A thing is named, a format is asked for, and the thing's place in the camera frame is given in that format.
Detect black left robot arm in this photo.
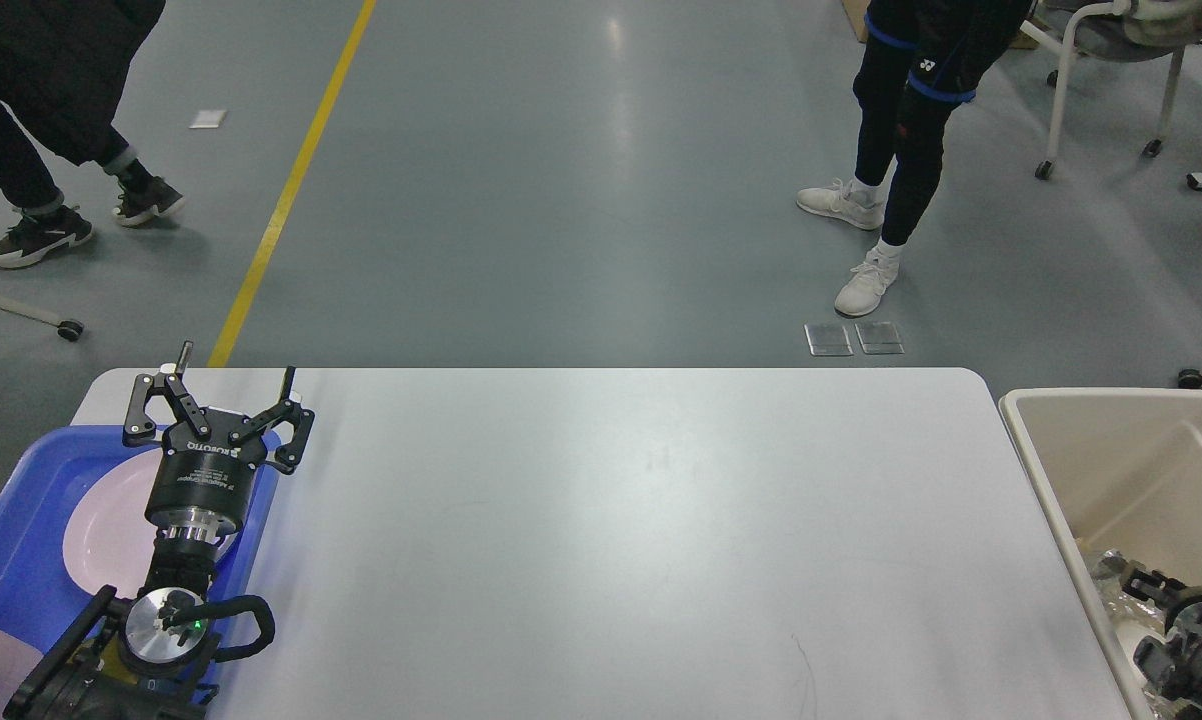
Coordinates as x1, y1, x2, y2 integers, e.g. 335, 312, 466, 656
2, 341, 316, 719

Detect white paper cup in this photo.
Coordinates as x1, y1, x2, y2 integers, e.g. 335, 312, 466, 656
1113, 619, 1177, 688

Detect white chair left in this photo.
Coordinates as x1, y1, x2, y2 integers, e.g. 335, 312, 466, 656
0, 294, 85, 343

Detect white chair background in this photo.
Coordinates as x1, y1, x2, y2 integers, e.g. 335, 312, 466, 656
1020, 1, 1202, 182

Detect blue plastic tray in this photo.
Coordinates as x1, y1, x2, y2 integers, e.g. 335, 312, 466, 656
0, 426, 278, 657

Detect person in blue-trimmed sportswear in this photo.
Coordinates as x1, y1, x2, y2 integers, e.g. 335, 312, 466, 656
796, 1, 1033, 316

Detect beige plastic bin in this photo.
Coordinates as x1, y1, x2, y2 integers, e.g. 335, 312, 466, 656
999, 388, 1202, 719

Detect cardboard box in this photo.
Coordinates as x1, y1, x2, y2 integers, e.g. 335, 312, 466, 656
840, 0, 870, 44

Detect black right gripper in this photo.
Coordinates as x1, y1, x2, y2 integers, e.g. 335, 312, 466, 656
1119, 563, 1202, 719

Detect foil sheet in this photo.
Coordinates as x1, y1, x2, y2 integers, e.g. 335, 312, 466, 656
1085, 551, 1202, 633

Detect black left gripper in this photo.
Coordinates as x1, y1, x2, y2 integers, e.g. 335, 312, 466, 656
121, 341, 316, 546

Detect pink plate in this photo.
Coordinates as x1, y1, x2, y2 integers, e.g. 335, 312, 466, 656
61, 448, 162, 600

